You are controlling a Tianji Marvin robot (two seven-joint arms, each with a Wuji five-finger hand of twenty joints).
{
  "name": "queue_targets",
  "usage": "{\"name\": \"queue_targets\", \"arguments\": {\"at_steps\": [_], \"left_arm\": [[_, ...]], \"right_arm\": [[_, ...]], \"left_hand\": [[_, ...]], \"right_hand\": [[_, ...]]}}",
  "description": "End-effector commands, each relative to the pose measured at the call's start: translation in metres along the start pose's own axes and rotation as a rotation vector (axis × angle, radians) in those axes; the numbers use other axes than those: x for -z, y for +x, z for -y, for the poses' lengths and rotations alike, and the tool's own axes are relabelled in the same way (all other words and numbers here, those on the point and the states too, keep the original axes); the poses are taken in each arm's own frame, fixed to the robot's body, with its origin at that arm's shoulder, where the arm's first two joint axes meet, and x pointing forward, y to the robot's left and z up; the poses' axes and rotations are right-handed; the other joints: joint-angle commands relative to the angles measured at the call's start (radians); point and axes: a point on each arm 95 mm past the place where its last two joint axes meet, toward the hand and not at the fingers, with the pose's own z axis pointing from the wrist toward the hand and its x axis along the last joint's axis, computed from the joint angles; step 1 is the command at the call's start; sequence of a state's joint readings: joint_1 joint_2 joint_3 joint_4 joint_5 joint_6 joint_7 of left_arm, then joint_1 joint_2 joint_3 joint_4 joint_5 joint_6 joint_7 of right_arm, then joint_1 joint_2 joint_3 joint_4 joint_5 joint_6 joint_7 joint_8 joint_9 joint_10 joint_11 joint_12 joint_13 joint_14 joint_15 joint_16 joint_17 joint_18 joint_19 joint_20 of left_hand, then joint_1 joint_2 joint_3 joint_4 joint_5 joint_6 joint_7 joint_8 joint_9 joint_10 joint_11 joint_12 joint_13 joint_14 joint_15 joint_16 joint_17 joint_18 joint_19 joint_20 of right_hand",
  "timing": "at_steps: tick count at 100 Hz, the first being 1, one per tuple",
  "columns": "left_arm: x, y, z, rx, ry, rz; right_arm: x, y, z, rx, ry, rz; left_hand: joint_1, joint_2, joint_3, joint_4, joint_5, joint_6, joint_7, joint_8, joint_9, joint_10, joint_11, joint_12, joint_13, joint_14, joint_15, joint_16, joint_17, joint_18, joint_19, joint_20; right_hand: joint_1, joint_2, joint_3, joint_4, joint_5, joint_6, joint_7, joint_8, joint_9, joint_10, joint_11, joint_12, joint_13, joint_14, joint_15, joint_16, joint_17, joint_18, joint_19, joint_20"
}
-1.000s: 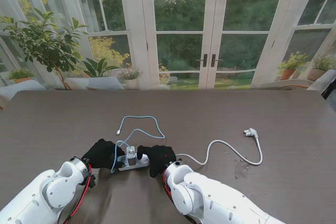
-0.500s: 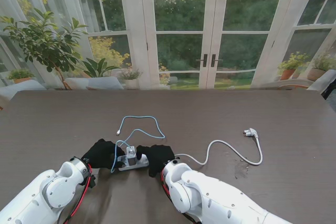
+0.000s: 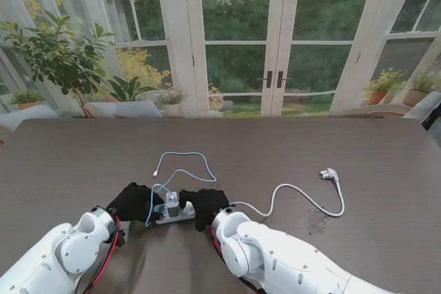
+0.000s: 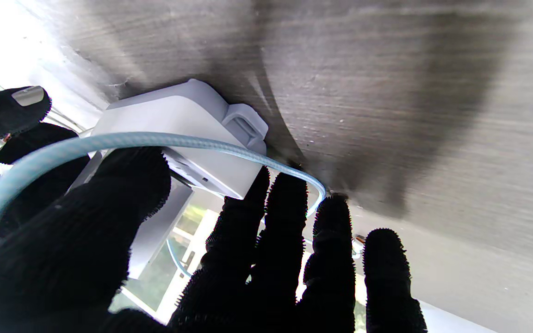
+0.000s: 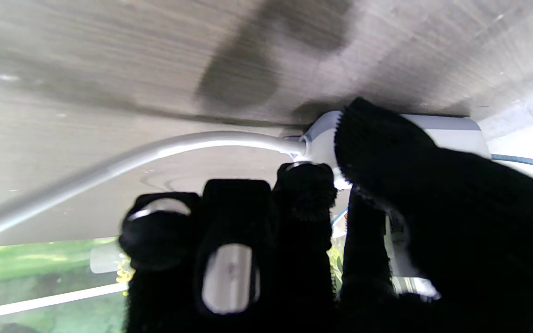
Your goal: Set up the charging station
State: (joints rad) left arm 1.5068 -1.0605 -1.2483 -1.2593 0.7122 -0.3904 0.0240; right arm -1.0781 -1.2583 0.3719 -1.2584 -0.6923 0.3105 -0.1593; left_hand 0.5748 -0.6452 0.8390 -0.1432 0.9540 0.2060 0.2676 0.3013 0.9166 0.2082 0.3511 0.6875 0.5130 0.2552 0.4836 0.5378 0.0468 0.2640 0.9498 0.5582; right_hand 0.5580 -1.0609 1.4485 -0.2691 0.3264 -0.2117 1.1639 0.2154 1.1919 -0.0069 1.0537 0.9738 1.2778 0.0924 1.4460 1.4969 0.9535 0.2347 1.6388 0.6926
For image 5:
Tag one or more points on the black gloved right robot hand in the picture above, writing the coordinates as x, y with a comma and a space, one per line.
294, 277

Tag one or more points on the white glazed door leaf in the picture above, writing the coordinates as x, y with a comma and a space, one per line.
53, 286

